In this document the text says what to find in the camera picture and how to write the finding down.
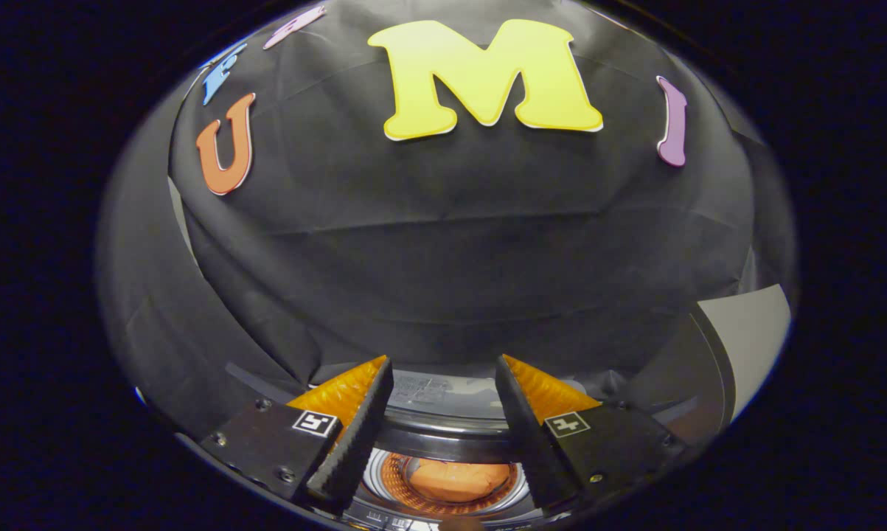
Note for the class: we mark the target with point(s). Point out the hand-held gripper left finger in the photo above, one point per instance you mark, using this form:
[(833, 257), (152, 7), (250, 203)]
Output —
[(358, 435)]

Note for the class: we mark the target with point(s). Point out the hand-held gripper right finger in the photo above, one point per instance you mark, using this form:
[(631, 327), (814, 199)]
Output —
[(531, 435)]

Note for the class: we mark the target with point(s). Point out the dark glass washing machine lid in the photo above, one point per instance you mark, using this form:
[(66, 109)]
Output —
[(443, 441)]

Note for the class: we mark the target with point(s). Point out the orange polo shirt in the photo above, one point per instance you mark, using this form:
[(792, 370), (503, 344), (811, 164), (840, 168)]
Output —
[(458, 479)]

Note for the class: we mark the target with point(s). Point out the black backdrop cloth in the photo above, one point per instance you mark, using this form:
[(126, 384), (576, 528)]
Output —
[(443, 243)]

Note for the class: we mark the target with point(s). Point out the beige cabinet with grey top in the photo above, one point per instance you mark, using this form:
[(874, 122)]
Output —
[(753, 332)]

